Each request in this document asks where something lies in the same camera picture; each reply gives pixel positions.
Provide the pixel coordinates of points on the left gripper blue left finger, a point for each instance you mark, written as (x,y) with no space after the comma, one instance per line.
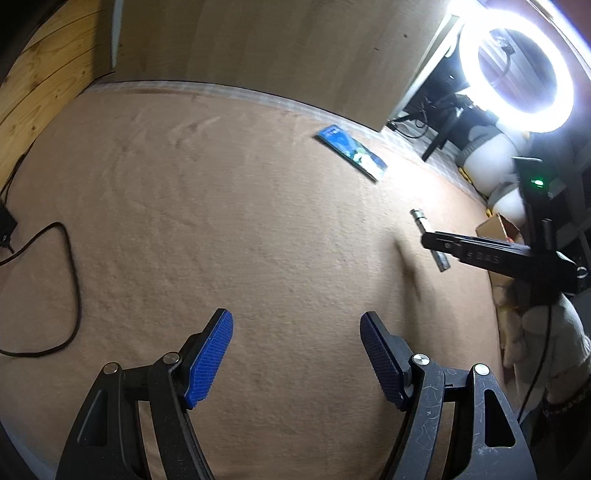
(201,357)

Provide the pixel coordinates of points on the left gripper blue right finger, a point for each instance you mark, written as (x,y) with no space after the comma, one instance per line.
(389,356)

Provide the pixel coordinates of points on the white gloved hand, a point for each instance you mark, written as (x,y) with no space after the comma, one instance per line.
(545,346)

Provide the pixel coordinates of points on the cardboard box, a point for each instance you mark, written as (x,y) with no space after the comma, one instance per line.
(499,228)

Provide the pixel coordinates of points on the front white penguin plush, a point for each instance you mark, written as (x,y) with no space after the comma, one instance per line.
(507,201)

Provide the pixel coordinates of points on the white penguin plush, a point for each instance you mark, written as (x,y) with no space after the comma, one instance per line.
(488,157)
(507,201)

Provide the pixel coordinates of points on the small lighter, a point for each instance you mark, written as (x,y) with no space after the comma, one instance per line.
(429,241)

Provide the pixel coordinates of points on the rear white penguin plush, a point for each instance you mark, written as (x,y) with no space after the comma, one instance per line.
(488,157)

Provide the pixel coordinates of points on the black tripod stand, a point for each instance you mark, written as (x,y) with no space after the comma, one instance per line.
(442,117)

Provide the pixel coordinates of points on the blue snack packet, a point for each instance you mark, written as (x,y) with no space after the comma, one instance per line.
(353,151)

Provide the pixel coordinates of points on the ring light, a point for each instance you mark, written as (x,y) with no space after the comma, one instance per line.
(514,71)

